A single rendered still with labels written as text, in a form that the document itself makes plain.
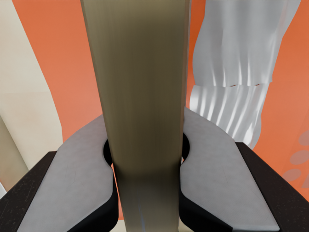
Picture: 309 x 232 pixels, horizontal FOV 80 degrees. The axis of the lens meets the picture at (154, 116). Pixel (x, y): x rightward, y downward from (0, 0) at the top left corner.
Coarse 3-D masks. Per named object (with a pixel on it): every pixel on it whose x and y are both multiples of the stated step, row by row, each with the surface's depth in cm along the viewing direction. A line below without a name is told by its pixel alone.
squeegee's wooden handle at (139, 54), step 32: (96, 0) 5; (128, 0) 5; (160, 0) 5; (96, 32) 5; (128, 32) 5; (160, 32) 5; (96, 64) 6; (128, 64) 5; (160, 64) 5; (128, 96) 6; (160, 96) 6; (128, 128) 6; (160, 128) 7; (128, 160) 7; (160, 160) 7; (128, 192) 8; (160, 192) 8; (128, 224) 10; (160, 224) 9
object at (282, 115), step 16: (304, 80) 17; (64, 96) 17; (80, 96) 17; (96, 96) 17; (272, 96) 18; (288, 96) 18; (304, 96) 18; (64, 112) 18; (80, 112) 18; (96, 112) 18; (272, 112) 19; (288, 112) 19; (304, 112) 19; (64, 128) 19; (272, 128) 20; (288, 128) 20; (256, 144) 21; (272, 144) 21; (288, 144) 21; (272, 160) 22; (304, 192) 25
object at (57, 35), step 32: (32, 0) 13; (64, 0) 13; (192, 0) 14; (32, 32) 14; (64, 32) 14; (192, 32) 15; (288, 32) 15; (64, 64) 16; (192, 64) 16; (288, 64) 16
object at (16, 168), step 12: (0, 120) 18; (0, 132) 18; (0, 144) 18; (12, 144) 19; (0, 156) 18; (12, 156) 19; (0, 168) 18; (12, 168) 19; (24, 168) 21; (0, 180) 18; (12, 180) 19; (0, 192) 18
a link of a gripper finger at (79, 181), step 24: (96, 120) 10; (72, 144) 9; (96, 144) 8; (48, 168) 7; (72, 168) 7; (96, 168) 7; (48, 192) 6; (72, 192) 6; (96, 192) 6; (24, 216) 6; (48, 216) 6; (72, 216) 6; (96, 216) 6
